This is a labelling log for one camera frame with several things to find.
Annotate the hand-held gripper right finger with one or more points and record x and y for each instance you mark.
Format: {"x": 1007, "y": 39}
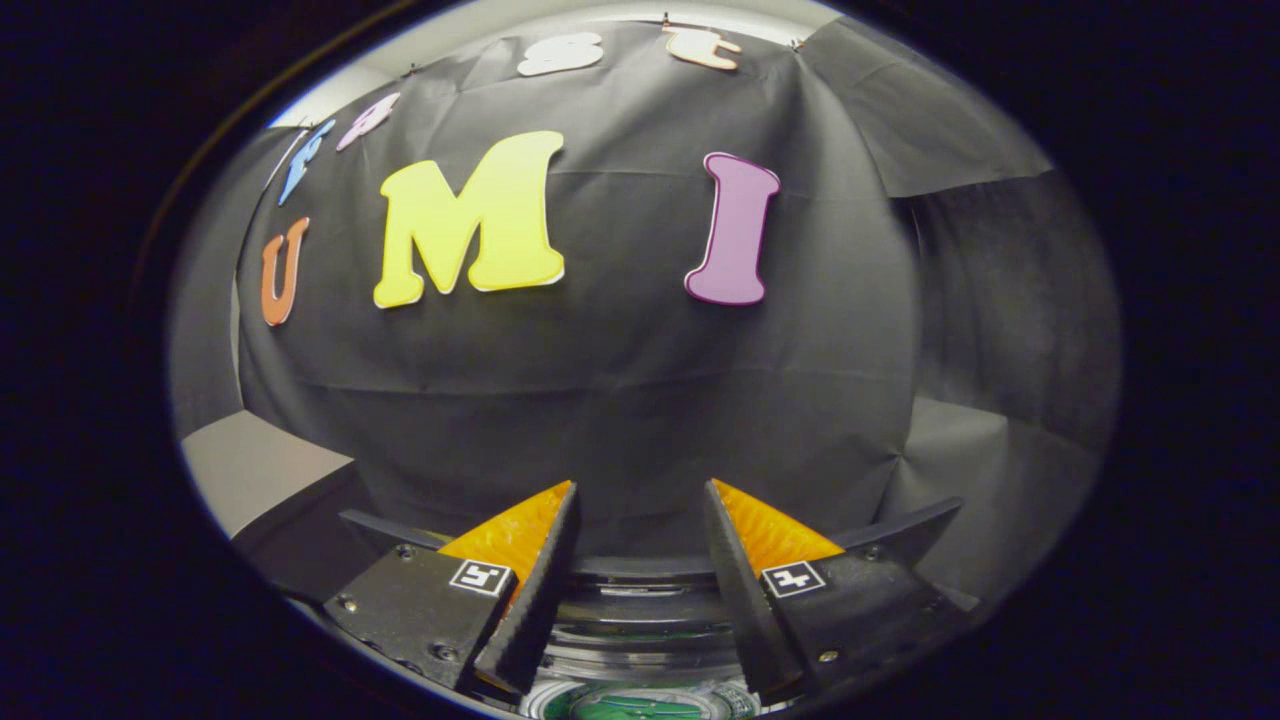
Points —
{"x": 745, "y": 600}

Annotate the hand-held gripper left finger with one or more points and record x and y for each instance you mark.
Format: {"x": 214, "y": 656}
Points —
{"x": 535, "y": 600}

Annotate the green polo shirt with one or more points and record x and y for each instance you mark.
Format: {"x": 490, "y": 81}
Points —
{"x": 640, "y": 706}

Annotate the dark washing machine lid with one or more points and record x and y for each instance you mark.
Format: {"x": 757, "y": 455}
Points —
{"x": 900, "y": 530}

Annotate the grey cabinet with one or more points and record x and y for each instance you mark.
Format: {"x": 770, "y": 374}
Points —
{"x": 250, "y": 465}

